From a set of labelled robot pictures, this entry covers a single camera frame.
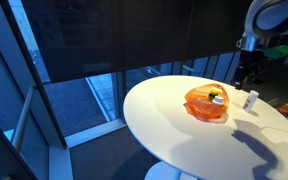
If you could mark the green object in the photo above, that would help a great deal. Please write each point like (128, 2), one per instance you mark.
(278, 52)

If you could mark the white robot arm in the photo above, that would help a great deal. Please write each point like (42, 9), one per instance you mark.
(274, 20)

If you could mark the yellow lid dark bottle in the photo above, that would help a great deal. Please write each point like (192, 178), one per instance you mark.
(213, 93)

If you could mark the dark roller blind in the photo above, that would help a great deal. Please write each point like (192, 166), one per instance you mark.
(134, 33)

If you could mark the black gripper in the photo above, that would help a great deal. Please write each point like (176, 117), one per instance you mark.
(252, 65)

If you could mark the white table pedestal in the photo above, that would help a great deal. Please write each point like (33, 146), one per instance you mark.
(167, 171)

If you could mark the orange translucent bowl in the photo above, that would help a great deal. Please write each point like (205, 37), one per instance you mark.
(200, 103)

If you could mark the small orange bottle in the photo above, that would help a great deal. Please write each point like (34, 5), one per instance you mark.
(285, 109)

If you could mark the tall white pill bottle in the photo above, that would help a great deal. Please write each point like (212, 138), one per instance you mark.
(250, 101)

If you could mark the grey window handrail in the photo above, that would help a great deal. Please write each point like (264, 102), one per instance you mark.
(23, 116)

